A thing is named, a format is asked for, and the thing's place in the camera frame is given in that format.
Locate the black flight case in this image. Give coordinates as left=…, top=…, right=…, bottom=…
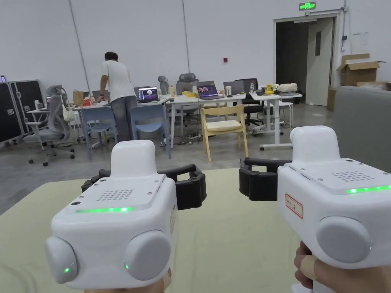
left=0, top=79, right=47, bottom=144

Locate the person's right hand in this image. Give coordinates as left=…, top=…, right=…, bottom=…
left=293, top=240, right=339, bottom=293

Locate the bed with pale green sheet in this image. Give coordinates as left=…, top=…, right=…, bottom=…
left=0, top=167, right=391, bottom=293

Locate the grey padded headboard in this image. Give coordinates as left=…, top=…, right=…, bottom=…
left=333, top=85, right=391, bottom=175

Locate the open cardboard carton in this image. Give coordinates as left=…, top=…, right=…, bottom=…
left=336, top=53, right=387, bottom=87

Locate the black office chair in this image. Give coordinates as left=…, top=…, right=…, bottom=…
left=233, top=78, right=265, bottom=126

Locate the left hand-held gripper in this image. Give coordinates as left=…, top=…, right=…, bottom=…
left=45, top=140, right=207, bottom=291

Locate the grey office chair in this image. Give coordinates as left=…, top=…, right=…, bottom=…
left=178, top=73, right=200, bottom=93

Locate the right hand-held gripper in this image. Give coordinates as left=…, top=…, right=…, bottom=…
left=239, top=125, right=391, bottom=293

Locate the white table with laptop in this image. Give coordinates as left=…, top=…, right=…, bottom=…
left=166, top=80, right=247, bottom=149

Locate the blue plastic chair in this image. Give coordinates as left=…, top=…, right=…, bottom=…
left=81, top=106, right=118, bottom=160
left=131, top=103, right=172, bottom=159

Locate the white mesh office chair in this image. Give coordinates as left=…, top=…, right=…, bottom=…
left=23, top=85, right=76, bottom=167

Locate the wooden chair with cushion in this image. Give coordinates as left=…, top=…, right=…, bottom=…
left=200, top=104, right=249, bottom=163

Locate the white round stool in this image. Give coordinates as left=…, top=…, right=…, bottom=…
left=264, top=102, right=294, bottom=129

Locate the white table with laptops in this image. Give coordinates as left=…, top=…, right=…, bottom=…
left=27, top=86, right=171, bottom=151

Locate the white table with yellow items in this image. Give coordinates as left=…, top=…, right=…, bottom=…
left=249, top=82, right=303, bottom=151

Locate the person's left hand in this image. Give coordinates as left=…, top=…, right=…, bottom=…
left=114, top=267, right=173, bottom=293

